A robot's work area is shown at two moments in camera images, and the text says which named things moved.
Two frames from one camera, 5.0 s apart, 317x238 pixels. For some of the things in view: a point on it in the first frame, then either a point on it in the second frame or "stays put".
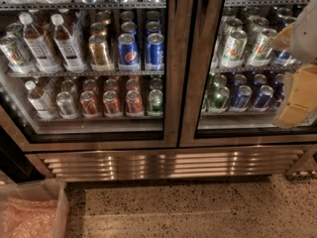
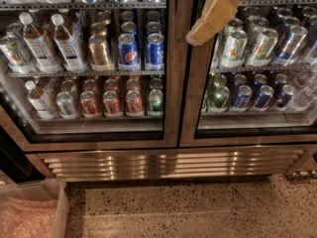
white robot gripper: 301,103 → 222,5
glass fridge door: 90,67 stays put
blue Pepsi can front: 128,53 stays put
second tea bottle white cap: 65,46 stays put
